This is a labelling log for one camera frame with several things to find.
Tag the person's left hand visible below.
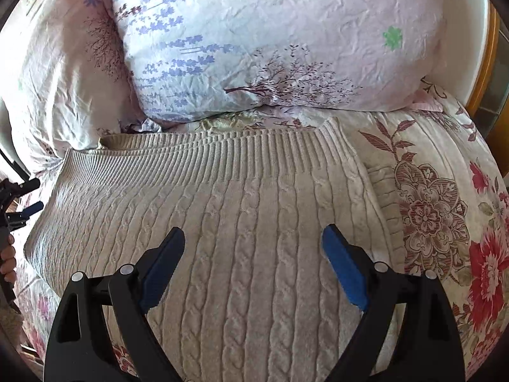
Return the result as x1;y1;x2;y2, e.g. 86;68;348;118
0;234;17;284

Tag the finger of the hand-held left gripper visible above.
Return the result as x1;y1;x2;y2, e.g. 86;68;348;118
5;201;44;229
0;178;41;202

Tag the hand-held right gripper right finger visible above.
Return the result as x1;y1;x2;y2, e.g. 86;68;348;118
321;223;466;382

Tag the beige cable knit sweater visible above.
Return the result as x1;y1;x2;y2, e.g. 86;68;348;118
23;117;407;382

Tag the wooden framed glass door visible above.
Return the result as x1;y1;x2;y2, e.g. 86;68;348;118
465;4;509;138

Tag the white headboard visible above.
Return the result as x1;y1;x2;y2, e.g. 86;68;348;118
398;0;493;109

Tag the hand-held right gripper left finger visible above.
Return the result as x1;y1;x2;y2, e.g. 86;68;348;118
43;226;186;382

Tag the floral bedsheet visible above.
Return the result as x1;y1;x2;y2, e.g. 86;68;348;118
0;83;509;382

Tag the pink floral pillow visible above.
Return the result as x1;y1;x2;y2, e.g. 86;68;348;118
0;0;149;176

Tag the lavender print pillow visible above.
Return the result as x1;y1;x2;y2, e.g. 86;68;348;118
93;0;449;123

